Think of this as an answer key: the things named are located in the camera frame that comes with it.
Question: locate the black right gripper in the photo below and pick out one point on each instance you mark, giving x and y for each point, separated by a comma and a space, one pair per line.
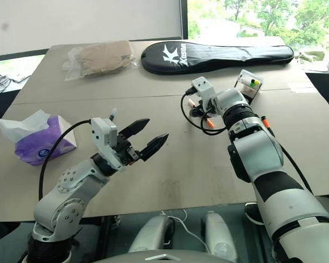
210, 107

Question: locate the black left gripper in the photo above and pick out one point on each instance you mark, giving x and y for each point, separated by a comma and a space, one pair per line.
124, 150

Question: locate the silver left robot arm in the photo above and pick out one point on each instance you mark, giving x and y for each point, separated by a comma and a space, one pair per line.
71, 180

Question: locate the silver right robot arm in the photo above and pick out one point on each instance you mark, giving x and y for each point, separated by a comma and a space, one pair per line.
263, 156

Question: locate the clear black pen holder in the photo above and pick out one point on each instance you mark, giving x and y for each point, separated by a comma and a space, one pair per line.
248, 87

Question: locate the brown cardboard sheet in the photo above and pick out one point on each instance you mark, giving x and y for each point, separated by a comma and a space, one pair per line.
181, 175
153, 85

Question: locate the black racket cover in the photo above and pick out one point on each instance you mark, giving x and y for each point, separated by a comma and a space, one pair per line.
208, 58

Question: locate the plastic bag with brown cardboard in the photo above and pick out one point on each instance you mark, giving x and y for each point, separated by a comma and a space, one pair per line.
104, 58

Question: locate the silver left robot leg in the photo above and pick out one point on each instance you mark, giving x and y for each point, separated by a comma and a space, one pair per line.
153, 233

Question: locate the silver robot leg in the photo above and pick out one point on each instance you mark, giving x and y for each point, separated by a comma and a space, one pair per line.
153, 233
218, 235

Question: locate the purple tissue pack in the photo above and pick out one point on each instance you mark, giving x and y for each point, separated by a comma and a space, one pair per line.
38, 145

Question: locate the black shoe with white sole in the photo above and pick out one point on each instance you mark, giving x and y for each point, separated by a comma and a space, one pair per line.
252, 213

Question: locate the silver robot torso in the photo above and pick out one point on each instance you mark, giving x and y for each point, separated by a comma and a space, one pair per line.
164, 257

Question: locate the silver right robot leg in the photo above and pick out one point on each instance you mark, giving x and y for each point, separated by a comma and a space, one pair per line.
218, 235

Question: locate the black glossy desk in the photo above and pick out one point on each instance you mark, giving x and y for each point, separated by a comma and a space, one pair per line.
327, 87

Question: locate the black side desk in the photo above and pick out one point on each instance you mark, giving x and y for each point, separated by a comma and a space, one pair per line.
0, 107

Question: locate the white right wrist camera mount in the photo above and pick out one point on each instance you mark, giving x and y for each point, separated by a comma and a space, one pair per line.
204, 87

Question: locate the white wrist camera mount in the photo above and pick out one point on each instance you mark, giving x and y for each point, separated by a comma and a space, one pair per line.
104, 134
204, 87

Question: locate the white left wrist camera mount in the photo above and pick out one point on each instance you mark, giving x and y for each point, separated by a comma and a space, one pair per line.
104, 134

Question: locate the black window post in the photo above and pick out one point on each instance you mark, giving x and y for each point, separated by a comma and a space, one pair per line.
184, 19

